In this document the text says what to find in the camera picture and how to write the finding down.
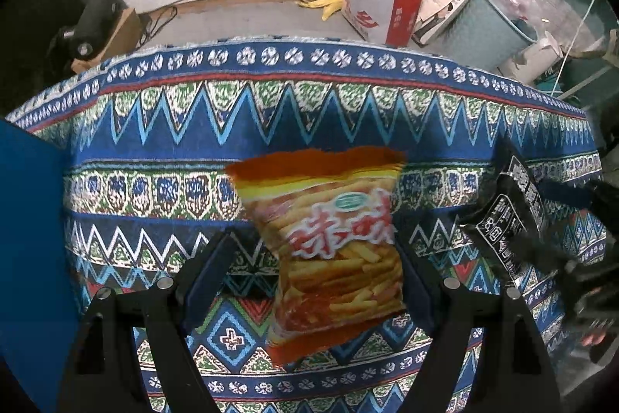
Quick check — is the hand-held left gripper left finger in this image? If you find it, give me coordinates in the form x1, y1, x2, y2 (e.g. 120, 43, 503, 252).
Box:
55, 229, 243, 413

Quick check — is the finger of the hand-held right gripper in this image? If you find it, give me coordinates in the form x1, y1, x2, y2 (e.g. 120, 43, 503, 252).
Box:
508, 229, 582, 274
536, 178, 601, 214

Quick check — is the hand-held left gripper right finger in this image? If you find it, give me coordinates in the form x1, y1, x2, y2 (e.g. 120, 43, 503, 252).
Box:
394, 234, 566, 413

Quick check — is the black snack packet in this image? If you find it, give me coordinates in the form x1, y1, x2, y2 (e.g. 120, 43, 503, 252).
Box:
462, 142, 566, 298

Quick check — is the orange fries snack bag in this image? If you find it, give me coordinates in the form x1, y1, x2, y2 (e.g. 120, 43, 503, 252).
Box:
225, 147, 409, 368

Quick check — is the blue storage box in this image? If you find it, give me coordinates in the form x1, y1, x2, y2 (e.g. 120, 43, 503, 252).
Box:
0, 118, 83, 413

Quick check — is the white plastic jug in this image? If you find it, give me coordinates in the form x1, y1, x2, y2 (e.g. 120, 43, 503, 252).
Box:
498, 31, 564, 83

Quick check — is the patterned blue tablecloth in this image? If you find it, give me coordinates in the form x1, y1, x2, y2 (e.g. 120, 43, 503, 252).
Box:
5, 36, 605, 413

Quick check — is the grey trash bin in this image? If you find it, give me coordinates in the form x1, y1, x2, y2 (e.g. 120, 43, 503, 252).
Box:
438, 0, 540, 68

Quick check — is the white red paper bag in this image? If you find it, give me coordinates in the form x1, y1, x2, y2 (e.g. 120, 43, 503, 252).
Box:
341, 0, 430, 48

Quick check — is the small cardboard box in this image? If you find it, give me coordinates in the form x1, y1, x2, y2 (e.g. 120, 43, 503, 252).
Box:
72, 8, 142, 73

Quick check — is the black cylindrical device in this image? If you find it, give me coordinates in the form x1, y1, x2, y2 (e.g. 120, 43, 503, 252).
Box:
51, 0, 125, 60

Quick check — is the yellow banana peel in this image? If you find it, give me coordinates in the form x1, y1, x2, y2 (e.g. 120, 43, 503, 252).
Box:
297, 0, 347, 22

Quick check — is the white rope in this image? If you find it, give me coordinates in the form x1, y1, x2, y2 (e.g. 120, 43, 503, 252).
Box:
551, 0, 601, 97

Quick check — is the black cable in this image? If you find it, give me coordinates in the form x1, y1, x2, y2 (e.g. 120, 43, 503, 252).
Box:
138, 4, 180, 47

